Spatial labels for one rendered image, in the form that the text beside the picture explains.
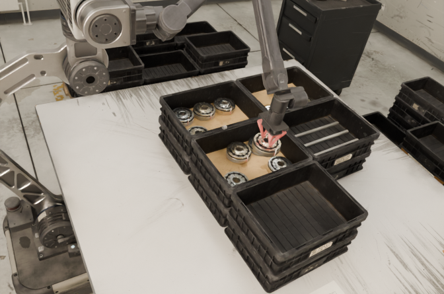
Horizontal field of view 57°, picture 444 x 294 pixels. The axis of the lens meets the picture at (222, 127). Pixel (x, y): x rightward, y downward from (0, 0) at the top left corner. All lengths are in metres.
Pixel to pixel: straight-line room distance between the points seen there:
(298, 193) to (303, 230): 0.17
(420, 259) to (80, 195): 1.35
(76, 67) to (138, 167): 0.53
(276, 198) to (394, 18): 3.96
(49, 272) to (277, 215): 1.08
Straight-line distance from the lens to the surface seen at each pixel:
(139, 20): 1.23
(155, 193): 1.73
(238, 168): 1.68
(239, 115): 1.95
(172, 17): 1.26
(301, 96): 1.43
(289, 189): 1.66
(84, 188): 1.76
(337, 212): 1.66
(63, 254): 2.15
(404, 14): 5.24
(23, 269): 2.14
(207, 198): 1.68
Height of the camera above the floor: 2.00
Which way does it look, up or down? 39 degrees down
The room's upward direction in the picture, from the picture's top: 10 degrees clockwise
